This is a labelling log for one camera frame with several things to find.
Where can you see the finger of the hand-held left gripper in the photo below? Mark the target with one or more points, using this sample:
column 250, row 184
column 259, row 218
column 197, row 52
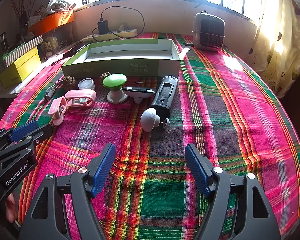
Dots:
column 25, row 130
column 43, row 132

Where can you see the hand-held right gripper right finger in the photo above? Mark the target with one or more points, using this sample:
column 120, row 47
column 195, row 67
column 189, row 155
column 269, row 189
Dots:
column 197, row 170

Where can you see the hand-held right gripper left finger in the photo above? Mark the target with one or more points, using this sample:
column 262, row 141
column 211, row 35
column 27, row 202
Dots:
column 105, row 170

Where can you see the pink plastic clip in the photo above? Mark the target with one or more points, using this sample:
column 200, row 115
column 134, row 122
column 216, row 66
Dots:
column 56, row 110
column 82, row 94

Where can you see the brown walnut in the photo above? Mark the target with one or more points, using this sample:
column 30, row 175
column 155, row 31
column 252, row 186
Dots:
column 70, row 83
column 105, row 76

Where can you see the small clear plastic jar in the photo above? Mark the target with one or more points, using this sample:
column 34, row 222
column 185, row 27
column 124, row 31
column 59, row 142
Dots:
column 86, row 83

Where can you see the white mushroom shaped massager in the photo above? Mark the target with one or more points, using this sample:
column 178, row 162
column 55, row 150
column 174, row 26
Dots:
column 150, row 118

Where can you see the black battery case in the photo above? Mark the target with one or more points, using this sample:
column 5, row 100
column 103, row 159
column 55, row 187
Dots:
column 165, row 95

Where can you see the black white oval device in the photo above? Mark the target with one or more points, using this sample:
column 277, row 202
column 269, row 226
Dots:
column 140, row 91

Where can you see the green topped white massager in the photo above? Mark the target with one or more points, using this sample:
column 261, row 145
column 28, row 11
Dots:
column 114, row 80

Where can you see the green white cardboard box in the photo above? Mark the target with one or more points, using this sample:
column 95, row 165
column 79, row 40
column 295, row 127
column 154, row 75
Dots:
column 145, row 66

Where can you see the person's left hand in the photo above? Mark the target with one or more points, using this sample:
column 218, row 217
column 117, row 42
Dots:
column 11, row 210

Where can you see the pink green plaid tablecloth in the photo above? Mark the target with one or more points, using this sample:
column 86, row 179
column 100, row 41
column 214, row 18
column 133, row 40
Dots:
column 240, row 130

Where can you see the yellow box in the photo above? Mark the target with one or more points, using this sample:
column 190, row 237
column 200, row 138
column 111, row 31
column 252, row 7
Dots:
column 22, row 66

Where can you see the striped box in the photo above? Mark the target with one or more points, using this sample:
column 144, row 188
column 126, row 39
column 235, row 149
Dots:
column 22, row 48

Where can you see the glass jar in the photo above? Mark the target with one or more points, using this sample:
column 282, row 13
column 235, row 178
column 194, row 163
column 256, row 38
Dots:
column 2, row 43

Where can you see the black phone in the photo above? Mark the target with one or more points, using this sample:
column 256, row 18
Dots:
column 77, row 48

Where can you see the orange box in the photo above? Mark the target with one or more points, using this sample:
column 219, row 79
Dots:
column 52, row 21

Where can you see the black charger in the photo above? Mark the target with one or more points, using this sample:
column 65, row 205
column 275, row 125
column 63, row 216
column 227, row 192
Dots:
column 103, row 27

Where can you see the cream power strip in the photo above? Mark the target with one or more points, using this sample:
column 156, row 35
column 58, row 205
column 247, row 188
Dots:
column 120, row 33

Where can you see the dried flower branches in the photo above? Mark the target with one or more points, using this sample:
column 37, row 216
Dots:
column 21, row 5

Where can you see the white plastic bag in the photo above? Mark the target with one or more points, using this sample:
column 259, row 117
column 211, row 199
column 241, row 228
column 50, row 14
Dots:
column 58, row 1

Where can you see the small grey fan heater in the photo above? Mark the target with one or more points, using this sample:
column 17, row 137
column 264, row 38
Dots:
column 208, row 31

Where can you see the cream dotted curtain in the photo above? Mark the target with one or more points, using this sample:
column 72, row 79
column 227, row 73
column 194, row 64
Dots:
column 277, row 45

